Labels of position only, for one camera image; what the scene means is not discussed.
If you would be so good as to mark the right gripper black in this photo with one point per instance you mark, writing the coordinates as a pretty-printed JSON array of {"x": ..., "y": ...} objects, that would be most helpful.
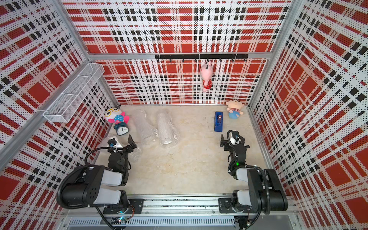
[{"x": 226, "y": 148}]

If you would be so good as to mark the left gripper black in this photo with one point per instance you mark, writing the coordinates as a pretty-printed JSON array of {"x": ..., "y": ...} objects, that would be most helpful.
[{"x": 132, "y": 144}]

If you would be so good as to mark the bubble wrap pile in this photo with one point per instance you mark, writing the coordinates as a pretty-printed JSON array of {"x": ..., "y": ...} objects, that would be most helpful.
[{"x": 167, "y": 132}]

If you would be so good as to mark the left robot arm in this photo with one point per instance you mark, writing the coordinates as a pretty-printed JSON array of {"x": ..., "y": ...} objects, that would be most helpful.
[{"x": 86, "y": 185}]

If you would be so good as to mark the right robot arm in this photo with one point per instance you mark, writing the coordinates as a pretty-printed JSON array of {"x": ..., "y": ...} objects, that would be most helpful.
[{"x": 264, "y": 193}]

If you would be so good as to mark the teal alarm clock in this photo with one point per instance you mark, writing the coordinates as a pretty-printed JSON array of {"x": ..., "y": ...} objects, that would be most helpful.
[{"x": 121, "y": 128}]

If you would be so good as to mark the blue tape dispenser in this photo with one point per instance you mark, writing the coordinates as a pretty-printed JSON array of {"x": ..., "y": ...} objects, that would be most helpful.
[{"x": 218, "y": 121}]

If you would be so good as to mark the white pink owl plush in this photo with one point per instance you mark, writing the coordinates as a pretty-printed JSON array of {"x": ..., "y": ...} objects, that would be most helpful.
[{"x": 116, "y": 116}]

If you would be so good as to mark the plush doll blue pants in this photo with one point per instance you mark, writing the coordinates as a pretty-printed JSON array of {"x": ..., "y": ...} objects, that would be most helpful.
[{"x": 234, "y": 109}]

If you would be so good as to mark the pink hanging plush toy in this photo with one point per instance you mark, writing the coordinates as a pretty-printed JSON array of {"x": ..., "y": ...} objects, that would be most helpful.
[{"x": 206, "y": 73}]

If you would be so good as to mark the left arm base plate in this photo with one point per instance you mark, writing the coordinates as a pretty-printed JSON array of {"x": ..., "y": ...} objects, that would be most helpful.
[{"x": 133, "y": 206}]

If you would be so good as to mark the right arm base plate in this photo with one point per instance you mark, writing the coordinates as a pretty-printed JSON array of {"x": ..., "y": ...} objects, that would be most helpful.
[{"x": 231, "y": 205}]

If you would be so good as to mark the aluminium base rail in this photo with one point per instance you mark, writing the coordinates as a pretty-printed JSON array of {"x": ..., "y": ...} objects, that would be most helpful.
[{"x": 188, "y": 211}]

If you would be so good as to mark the white wire mesh shelf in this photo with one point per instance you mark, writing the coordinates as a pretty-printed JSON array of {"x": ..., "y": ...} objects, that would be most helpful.
[{"x": 67, "y": 103}]

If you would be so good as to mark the black hook rail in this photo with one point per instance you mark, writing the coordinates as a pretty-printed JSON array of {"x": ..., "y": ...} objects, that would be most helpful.
[{"x": 171, "y": 57}]

